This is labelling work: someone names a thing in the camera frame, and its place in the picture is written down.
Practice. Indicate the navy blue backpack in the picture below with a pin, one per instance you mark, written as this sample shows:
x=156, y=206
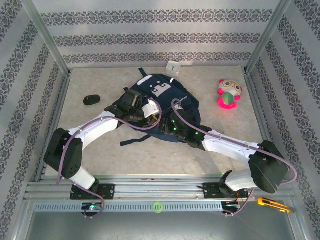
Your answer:
x=175, y=100

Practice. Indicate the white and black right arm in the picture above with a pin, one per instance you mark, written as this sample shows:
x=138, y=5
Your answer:
x=230, y=150

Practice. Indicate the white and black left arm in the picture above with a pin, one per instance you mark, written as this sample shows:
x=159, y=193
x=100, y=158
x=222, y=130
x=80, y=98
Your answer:
x=95, y=130

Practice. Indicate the black oval computer mouse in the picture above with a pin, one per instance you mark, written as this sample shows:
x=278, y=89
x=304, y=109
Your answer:
x=91, y=100

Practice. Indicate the white square clock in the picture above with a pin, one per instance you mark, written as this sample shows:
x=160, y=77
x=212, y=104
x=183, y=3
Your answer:
x=173, y=68

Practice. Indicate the pink plush toy with glasses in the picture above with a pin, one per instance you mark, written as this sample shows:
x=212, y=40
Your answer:
x=228, y=96

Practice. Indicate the small circuit board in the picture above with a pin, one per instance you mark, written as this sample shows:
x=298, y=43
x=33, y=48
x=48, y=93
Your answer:
x=92, y=206
x=231, y=205

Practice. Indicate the yellow utility knife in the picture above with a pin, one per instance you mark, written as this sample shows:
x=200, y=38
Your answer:
x=271, y=203

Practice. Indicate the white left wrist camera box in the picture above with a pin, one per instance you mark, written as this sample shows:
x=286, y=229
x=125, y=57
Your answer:
x=150, y=108

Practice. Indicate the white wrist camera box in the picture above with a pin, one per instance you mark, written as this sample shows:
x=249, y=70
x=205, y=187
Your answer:
x=150, y=108
x=178, y=108

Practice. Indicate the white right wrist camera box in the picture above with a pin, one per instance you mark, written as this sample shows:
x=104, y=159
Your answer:
x=178, y=108

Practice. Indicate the aluminium base rail beam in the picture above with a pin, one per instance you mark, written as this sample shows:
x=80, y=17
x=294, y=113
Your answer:
x=155, y=186

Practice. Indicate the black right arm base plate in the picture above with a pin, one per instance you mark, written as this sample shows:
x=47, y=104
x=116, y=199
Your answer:
x=210, y=190

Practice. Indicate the aluminium side rail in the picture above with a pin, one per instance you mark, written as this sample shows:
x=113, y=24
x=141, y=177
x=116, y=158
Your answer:
x=56, y=112
x=262, y=120

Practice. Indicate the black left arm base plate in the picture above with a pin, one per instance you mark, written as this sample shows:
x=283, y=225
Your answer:
x=107, y=191

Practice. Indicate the aluminium upright post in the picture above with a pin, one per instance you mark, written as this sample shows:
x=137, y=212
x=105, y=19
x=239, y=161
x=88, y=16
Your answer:
x=268, y=32
x=42, y=32

